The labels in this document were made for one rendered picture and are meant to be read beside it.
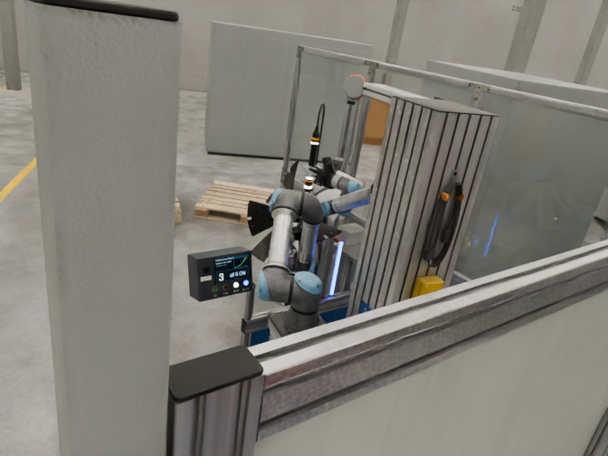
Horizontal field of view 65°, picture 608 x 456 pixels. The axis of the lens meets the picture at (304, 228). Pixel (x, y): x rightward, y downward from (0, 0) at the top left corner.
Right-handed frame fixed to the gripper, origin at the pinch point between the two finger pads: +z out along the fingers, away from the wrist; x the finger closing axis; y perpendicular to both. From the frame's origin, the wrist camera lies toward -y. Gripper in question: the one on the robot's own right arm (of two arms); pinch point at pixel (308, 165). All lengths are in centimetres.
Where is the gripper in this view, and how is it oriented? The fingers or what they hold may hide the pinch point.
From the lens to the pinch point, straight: 266.9
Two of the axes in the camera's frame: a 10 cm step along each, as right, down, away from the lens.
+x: 7.0, -1.9, 6.9
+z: -7.0, -3.8, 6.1
